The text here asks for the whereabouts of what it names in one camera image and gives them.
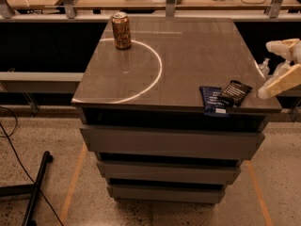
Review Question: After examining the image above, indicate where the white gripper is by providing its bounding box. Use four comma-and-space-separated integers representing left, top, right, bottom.
258, 39, 301, 100

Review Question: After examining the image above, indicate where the grey drawer cabinet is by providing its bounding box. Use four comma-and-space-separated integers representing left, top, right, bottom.
72, 17, 281, 203

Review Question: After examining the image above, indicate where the black floor cable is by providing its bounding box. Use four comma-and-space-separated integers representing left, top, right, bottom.
0, 105, 65, 226

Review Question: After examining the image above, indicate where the black stand leg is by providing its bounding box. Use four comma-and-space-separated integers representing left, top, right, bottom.
0, 151, 53, 226

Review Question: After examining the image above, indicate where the blue blueberry rxbar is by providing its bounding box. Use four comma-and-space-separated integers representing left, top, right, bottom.
199, 87, 228, 117

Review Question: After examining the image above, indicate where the gold soda can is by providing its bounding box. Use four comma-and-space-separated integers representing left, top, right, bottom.
111, 12, 131, 49

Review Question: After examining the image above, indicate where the clear plastic bottle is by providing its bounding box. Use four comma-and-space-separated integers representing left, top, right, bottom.
259, 58, 270, 77

